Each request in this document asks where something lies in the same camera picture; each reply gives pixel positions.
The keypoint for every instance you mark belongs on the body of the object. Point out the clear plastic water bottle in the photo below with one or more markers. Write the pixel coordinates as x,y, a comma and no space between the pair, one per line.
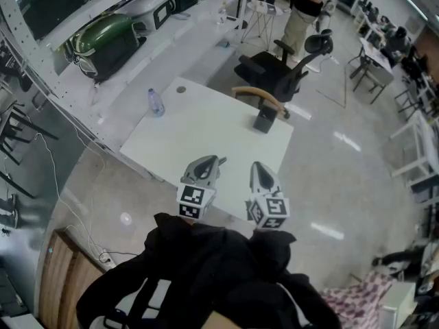
156,103

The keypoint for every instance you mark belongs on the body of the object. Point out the pink checkered cloth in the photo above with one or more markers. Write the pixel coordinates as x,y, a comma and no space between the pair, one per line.
360,303

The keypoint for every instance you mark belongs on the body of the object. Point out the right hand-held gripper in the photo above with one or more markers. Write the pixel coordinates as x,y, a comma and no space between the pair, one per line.
272,207

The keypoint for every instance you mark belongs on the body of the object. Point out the white metal shelving rack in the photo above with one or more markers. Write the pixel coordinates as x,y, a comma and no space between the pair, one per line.
20,29

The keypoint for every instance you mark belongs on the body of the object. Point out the person's black jacket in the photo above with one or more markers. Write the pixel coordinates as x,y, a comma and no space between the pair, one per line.
205,279

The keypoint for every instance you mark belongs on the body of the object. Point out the black desktop box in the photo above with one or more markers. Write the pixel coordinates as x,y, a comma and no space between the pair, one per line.
264,120

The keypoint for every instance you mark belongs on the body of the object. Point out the black equipment case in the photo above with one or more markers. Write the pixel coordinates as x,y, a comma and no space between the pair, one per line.
12,296

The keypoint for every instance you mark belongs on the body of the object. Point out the white metal frame table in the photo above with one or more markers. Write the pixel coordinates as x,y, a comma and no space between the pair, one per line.
418,139

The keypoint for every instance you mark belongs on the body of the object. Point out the white power strip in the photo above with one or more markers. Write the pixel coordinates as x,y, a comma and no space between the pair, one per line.
107,259

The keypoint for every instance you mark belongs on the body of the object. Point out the person's right forearm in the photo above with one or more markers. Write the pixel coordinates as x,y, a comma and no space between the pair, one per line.
271,247

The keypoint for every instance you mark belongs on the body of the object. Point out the white round side table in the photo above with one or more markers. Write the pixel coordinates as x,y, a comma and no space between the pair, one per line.
265,10

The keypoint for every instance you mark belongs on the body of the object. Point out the white storage case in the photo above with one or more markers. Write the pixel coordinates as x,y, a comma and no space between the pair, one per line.
151,5

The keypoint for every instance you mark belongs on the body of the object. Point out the black metal table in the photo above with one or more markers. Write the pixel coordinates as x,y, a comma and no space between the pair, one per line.
20,122

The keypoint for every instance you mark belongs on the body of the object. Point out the person's left forearm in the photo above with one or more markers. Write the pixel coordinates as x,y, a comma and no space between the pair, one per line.
171,233

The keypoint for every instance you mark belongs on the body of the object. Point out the wooden floor panel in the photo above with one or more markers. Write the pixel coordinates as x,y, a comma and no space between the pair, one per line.
65,286

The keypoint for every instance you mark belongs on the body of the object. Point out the white box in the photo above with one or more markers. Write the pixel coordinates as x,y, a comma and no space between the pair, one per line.
399,303

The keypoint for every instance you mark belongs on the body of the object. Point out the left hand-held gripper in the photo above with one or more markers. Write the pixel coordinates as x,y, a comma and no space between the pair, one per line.
192,197

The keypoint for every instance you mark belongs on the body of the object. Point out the small blue item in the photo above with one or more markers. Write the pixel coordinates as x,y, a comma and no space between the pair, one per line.
223,44

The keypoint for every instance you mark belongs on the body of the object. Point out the white table with black legs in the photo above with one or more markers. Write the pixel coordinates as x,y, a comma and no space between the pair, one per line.
374,60

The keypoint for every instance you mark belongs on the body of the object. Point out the black mesh office chair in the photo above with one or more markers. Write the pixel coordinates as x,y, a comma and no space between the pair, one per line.
271,67

